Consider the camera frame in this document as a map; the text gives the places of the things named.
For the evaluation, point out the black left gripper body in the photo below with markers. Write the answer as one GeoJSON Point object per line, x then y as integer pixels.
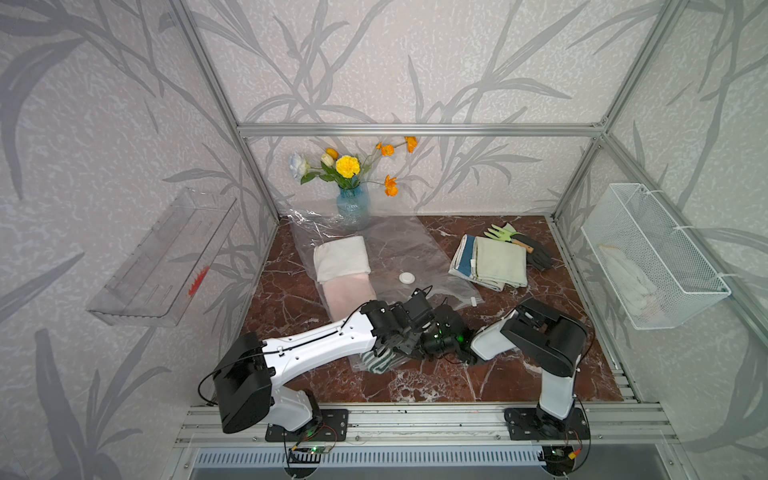
{"type": "Point", "coordinates": [410, 341]}

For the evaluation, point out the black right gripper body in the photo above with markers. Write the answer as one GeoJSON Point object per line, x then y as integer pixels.
{"type": "Point", "coordinates": [433, 345]}

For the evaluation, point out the green white striped towel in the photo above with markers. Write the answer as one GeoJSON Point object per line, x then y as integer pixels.
{"type": "Point", "coordinates": [382, 362]}

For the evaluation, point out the pink fluffy towel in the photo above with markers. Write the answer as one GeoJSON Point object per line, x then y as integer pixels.
{"type": "Point", "coordinates": [344, 294]}

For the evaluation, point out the clear plastic vacuum bag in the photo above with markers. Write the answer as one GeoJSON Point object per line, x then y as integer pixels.
{"type": "Point", "coordinates": [394, 245]}

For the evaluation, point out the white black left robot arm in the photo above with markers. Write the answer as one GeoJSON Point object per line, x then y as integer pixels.
{"type": "Point", "coordinates": [250, 379]}

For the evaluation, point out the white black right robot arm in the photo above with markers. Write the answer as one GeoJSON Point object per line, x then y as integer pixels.
{"type": "Point", "coordinates": [552, 339]}

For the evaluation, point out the white vacuum bag valve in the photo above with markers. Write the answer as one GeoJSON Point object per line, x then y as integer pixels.
{"type": "Point", "coordinates": [406, 278]}

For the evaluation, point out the blue white striped towel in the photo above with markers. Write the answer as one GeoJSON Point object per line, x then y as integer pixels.
{"type": "Point", "coordinates": [462, 264]}

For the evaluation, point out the cream folded towel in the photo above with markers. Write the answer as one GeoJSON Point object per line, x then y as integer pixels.
{"type": "Point", "coordinates": [500, 263]}

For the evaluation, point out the blue glass vase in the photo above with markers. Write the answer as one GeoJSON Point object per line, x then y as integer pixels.
{"type": "Point", "coordinates": [353, 207]}

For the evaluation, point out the artificial flower bouquet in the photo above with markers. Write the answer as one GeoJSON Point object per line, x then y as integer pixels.
{"type": "Point", "coordinates": [349, 172]}

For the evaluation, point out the white cloth in basket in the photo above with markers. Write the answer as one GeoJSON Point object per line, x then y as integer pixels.
{"type": "Point", "coordinates": [633, 286]}

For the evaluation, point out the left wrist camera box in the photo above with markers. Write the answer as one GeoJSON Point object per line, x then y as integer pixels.
{"type": "Point", "coordinates": [417, 309]}

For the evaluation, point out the green garden fork wooden handle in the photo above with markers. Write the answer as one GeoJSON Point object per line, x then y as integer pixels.
{"type": "Point", "coordinates": [500, 234]}

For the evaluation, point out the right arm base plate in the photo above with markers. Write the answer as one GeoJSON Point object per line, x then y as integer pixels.
{"type": "Point", "coordinates": [534, 424]}

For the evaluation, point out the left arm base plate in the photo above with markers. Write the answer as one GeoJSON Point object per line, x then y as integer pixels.
{"type": "Point", "coordinates": [330, 426]}

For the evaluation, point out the left circuit board with wires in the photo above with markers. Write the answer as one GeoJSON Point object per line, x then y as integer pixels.
{"type": "Point", "coordinates": [311, 454]}

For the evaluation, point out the circuit board with wires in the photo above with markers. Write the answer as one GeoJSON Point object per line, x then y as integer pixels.
{"type": "Point", "coordinates": [311, 454]}
{"type": "Point", "coordinates": [561, 461]}

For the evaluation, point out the right circuit board with wires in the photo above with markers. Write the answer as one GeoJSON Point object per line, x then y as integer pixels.
{"type": "Point", "coordinates": [561, 461]}

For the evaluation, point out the aluminium frame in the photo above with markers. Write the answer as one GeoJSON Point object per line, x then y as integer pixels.
{"type": "Point", "coordinates": [552, 101]}

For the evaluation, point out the white wire mesh basket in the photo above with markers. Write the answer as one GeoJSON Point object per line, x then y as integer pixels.
{"type": "Point", "coordinates": [630, 217]}

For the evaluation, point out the clear plastic wall shelf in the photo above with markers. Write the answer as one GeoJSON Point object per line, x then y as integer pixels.
{"type": "Point", "coordinates": [156, 283]}

